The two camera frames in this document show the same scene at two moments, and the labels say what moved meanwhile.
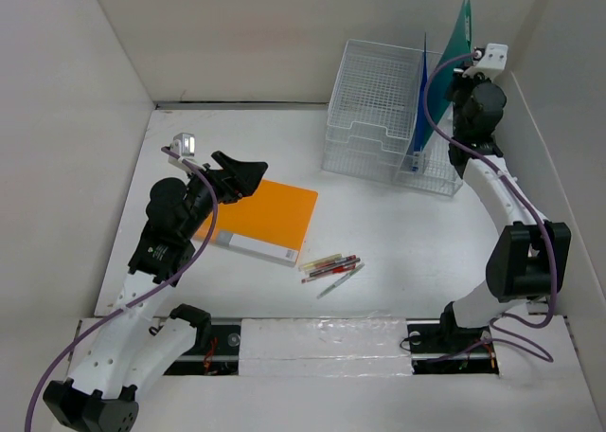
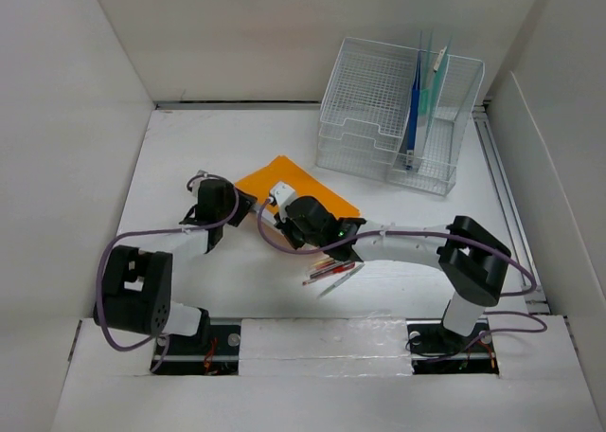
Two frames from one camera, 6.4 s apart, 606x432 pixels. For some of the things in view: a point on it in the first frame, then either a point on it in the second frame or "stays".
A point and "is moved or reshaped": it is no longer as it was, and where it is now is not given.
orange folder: (273, 223) is moved or reshaped
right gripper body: (460, 89) → (293, 233)
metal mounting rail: (223, 354) stays
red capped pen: (335, 271) stays
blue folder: (420, 117) is moved or reshaped
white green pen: (340, 281) stays
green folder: (458, 43) is moved or reshaped
